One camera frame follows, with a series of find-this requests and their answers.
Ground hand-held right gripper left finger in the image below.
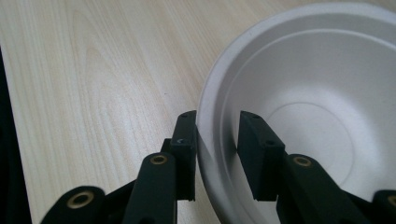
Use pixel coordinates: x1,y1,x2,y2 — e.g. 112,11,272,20
121,109,198,224

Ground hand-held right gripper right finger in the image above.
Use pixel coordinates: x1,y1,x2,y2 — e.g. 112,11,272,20
236,110,372,224

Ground white paper bowl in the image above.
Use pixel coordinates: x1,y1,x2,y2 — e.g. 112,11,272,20
196,2,396,224

